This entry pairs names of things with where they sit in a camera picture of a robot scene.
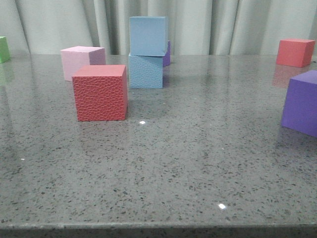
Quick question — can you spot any purple foam cube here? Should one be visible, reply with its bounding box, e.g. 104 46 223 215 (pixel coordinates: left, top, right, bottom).
162 40 171 67
281 70 317 137

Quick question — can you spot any light blue textured foam cube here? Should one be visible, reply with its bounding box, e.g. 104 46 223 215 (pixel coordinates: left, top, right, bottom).
129 54 163 89

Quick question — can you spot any purple foam cube centre back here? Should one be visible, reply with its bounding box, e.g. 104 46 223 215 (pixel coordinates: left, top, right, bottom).
162 40 171 67

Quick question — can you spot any green foam cube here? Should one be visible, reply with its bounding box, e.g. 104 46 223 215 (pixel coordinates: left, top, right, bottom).
0 36 10 63

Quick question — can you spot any purple foam cube right front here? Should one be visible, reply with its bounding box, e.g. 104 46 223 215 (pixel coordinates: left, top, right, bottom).
281 70 317 137

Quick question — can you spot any grey curtain backdrop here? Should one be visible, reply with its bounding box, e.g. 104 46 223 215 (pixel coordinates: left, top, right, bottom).
0 0 317 55

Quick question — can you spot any red foam cube right back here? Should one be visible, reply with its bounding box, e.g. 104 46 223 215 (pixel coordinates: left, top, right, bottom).
276 39 316 67

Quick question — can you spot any light blue smooth foam cube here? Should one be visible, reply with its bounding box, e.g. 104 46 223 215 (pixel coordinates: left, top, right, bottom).
129 16 168 57

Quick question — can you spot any pink foam cube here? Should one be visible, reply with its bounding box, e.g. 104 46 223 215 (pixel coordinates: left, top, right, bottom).
60 46 106 81

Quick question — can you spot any red textured foam cube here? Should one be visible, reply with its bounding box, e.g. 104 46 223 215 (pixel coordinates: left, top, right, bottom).
72 64 128 121

